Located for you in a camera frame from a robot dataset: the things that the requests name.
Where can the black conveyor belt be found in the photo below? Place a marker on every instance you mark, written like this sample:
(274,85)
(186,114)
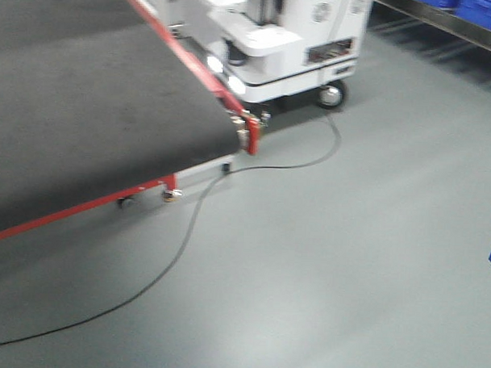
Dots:
(91,98)

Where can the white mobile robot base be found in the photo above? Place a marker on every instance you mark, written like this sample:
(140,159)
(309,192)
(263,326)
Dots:
(267,49)

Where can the steel shelf rack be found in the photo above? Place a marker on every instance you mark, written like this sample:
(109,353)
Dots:
(443,20)

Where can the blue plastic bin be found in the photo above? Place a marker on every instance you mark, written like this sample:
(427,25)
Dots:
(474,11)

